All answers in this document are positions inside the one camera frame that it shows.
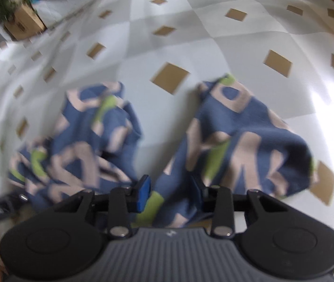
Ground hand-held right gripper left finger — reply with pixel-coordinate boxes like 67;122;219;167
54;175;151;239

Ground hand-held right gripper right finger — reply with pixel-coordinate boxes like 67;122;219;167
192;178;288;238

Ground blue letter-print pants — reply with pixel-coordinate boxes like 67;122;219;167
8;75;319;229

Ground grey white checkered mat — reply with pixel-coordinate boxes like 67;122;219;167
0;0;334;282

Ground cardboard box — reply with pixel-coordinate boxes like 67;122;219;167
4;2;46;41

